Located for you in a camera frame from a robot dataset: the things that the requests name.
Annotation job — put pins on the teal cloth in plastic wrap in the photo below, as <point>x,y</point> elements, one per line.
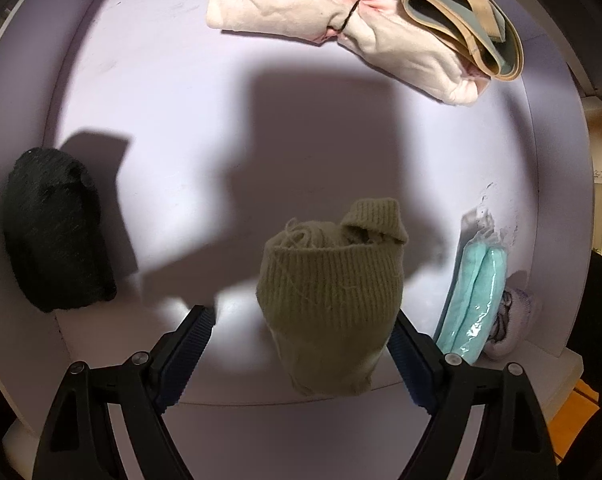
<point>468,300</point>

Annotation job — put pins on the pale sock purple stitching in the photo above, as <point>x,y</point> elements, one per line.
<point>518,320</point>

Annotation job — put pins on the white drawer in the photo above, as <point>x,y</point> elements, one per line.
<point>281,135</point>

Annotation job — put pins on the pink cloth bundle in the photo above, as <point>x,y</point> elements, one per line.
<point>271,5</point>

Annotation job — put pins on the olive green knit hat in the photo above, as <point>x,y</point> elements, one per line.
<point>331,290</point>

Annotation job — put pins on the grey-green cloth beige trim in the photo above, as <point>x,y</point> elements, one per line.
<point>446,15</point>

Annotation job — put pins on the black knit cloth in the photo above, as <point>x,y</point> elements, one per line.
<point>56,230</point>

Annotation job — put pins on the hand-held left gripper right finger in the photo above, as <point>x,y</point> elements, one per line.
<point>411,360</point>

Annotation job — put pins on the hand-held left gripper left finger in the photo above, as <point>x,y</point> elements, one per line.
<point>186,360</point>

